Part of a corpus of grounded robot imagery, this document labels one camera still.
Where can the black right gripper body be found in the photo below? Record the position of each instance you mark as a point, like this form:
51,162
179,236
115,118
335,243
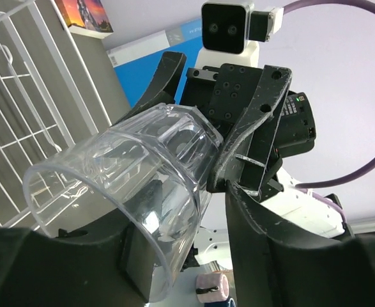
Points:
222,93

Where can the white wire dish rack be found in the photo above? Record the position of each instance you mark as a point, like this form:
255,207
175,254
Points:
56,89

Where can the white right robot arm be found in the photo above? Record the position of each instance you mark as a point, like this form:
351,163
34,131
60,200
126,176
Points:
282,195

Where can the clear faceted plastic cup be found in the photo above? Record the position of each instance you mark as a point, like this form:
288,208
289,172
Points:
152,168

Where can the blue ring binder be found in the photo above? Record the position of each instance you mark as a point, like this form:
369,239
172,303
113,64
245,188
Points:
135,63

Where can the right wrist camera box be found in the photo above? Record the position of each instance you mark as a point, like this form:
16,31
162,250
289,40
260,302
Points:
229,26

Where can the pink tape roll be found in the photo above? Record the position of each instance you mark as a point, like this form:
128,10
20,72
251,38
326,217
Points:
212,287

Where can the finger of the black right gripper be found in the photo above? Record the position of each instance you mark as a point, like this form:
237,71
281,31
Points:
245,153
163,85

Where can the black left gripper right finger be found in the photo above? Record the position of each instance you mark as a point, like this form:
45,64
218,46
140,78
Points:
276,263

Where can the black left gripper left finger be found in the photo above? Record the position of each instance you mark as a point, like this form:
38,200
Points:
98,252

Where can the Jane Eyre paperback book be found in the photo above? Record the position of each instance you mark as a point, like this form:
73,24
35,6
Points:
85,17

